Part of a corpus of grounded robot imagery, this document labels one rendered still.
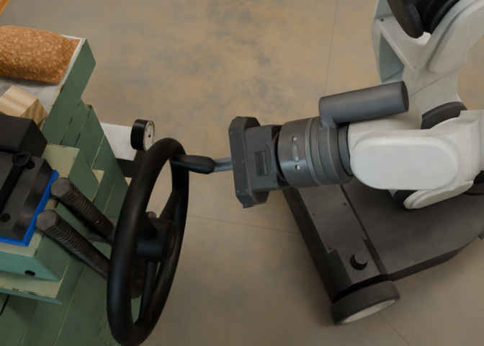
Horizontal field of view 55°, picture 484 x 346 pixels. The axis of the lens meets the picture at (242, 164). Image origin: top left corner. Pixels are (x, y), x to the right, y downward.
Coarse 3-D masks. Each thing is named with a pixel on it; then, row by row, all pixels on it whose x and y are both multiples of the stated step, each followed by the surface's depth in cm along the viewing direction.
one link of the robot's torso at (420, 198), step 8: (464, 184) 126; (416, 192) 124; (424, 192) 124; (432, 192) 124; (440, 192) 125; (448, 192) 128; (456, 192) 130; (408, 200) 126; (416, 200) 126; (424, 200) 126; (432, 200) 129; (440, 200) 131; (408, 208) 131
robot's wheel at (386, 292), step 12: (372, 288) 124; (384, 288) 125; (396, 288) 129; (348, 300) 124; (360, 300) 123; (372, 300) 122; (384, 300) 123; (396, 300) 130; (336, 312) 127; (348, 312) 124; (360, 312) 137; (372, 312) 136; (336, 324) 131
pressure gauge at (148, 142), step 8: (136, 120) 91; (144, 120) 92; (136, 128) 90; (144, 128) 90; (152, 128) 95; (136, 136) 90; (144, 136) 90; (152, 136) 95; (136, 144) 91; (144, 144) 90; (152, 144) 95
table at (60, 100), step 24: (72, 72) 71; (0, 96) 68; (48, 96) 68; (72, 96) 72; (48, 120) 66; (96, 192) 63; (72, 264) 59; (0, 288) 57; (24, 288) 56; (48, 288) 56
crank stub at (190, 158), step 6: (174, 156) 64; (180, 156) 64; (186, 156) 64; (192, 156) 64; (198, 156) 64; (204, 156) 64; (174, 162) 64; (180, 162) 64; (186, 162) 64; (192, 162) 63; (198, 162) 63; (204, 162) 63; (210, 162) 63; (186, 168) 64; (192, 168) 64; (198, 168) 63; (204, 168) 63; (210, 168) 63
